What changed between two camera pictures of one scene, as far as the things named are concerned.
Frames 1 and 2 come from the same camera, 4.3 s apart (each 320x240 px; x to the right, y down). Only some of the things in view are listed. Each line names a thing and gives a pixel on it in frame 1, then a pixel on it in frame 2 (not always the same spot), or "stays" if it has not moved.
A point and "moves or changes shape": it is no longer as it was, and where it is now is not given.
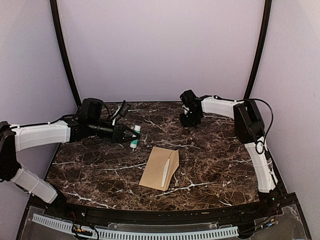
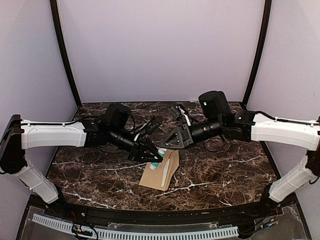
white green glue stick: x=133 y=143 moves or changes shape
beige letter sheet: x=166 y=167 stays
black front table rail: x=268 y=210 stays
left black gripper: x=118 y=134 -> x=137 y=150
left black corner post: x=65 y=45 stays
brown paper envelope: x=153 y=175 stays
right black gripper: x=185 y=123 -> x=184 y=134
